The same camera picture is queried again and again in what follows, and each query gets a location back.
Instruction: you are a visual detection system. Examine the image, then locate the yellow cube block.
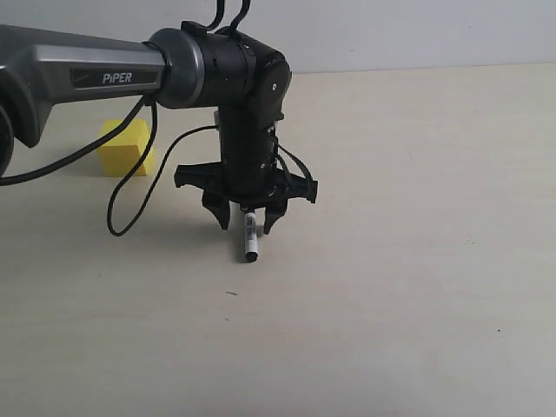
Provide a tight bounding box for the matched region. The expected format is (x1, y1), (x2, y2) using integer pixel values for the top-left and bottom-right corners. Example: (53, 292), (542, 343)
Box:
(96, 118), (150, 177)

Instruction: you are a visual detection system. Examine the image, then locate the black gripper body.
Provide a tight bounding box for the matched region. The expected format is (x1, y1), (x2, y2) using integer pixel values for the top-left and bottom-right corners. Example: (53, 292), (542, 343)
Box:
(174, 162), (318, 209)

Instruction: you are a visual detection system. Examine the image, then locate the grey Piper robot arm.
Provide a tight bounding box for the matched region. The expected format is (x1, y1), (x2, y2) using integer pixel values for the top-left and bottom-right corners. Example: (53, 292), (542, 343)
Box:
(1, 21), (318, 231)

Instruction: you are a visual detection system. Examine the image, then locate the black cable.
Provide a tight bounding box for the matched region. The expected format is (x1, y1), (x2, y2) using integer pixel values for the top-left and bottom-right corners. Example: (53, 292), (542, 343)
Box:
(0, 96), (218, 237)

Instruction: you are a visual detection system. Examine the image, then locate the black and white marker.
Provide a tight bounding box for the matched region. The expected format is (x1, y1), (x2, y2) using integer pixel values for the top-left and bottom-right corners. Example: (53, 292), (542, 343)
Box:
(240, 206), (259, 263)

